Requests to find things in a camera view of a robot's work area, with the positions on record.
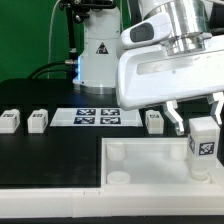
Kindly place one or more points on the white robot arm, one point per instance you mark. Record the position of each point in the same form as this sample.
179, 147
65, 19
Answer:
99, 61

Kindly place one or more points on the white front fence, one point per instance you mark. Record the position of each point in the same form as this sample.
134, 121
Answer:
112, 201

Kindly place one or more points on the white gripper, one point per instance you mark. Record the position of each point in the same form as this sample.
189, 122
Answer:
147, 75

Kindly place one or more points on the white tag sheet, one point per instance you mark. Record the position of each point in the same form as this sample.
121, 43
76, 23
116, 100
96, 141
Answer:
96, 117

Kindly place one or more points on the white square tabletop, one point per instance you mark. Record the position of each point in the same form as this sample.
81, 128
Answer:
144, 161

